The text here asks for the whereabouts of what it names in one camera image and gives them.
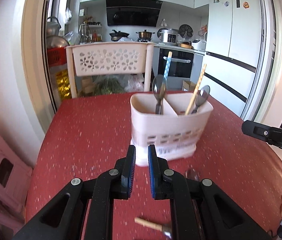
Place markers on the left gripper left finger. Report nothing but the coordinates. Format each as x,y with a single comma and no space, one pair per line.
84,209

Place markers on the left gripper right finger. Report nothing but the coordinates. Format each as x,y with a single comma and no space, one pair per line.
199,209

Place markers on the plain wooden chopstick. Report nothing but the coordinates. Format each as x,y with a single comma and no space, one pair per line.
167,231

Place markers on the dark translucent spoon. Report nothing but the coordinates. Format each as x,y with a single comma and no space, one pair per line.
201,98
159,91
192,174

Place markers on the orange patterned chopstick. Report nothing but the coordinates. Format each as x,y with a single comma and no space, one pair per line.
193,98

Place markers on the blue patterned chopstick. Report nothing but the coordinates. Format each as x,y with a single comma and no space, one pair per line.
167,65

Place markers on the pink plastic stool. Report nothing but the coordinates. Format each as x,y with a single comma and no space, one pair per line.
15,178

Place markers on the pink utensil holder caddy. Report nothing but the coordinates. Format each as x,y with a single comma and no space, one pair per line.
173,133

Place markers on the white refrigerator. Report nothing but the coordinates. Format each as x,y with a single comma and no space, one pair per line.
232,51

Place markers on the cardboard box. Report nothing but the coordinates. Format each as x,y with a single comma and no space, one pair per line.
188,86

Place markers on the green vegetables bunch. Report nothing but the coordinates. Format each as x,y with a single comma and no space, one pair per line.
107,86

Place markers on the white small appliance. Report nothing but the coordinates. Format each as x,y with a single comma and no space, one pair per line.
199,45

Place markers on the built-in black oven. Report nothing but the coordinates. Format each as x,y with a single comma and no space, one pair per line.
181,63

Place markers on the yellow gold package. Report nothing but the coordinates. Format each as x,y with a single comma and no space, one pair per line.
63,85

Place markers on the black round trivet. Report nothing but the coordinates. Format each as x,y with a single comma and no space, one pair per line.
185,31

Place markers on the red plastic basket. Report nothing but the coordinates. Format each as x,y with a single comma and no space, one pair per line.
56,56

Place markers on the silver rice cooker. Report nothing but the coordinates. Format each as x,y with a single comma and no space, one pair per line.
168,36

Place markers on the black wok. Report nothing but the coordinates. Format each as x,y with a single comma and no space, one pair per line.
117,35

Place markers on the brass cooking pot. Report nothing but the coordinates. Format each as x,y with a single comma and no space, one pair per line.
145,35

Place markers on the spice rack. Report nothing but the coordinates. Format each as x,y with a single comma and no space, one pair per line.
90,32

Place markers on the black range hood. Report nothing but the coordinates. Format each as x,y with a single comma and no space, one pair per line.
133,12

